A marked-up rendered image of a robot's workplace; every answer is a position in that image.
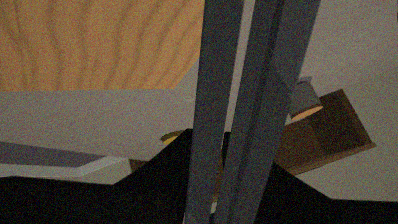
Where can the brown wooden board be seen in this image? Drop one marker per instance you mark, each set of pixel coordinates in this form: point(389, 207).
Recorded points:
point(49, 45)

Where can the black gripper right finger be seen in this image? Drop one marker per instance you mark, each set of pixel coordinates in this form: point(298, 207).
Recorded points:
point(288, 200)

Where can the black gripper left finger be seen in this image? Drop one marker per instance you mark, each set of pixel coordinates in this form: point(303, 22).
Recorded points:
point(154, 194)

